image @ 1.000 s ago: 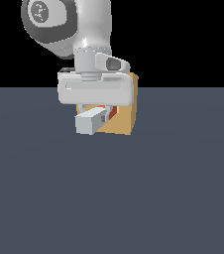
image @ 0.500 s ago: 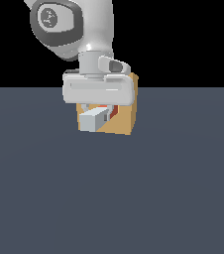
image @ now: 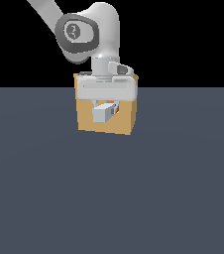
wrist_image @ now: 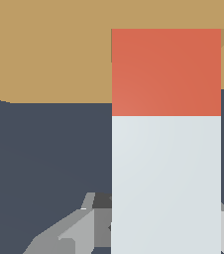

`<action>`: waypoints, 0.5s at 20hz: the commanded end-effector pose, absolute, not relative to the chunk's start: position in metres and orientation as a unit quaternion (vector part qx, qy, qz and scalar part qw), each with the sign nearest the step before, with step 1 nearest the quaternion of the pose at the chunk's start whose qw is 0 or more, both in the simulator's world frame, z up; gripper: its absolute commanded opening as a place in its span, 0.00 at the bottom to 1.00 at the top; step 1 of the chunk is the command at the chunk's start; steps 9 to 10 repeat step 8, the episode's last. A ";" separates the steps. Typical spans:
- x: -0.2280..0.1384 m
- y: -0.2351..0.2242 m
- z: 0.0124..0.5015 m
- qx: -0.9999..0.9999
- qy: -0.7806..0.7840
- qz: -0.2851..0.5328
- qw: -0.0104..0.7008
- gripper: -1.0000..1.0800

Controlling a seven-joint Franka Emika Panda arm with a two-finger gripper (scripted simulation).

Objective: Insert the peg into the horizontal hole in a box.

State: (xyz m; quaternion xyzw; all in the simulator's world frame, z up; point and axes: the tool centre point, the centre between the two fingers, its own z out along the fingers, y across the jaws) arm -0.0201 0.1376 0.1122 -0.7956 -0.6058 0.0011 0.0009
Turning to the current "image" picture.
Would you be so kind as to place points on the tan box with hole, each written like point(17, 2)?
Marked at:
point(124, 115)

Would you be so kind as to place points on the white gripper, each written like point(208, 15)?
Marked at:
point(105, 89)

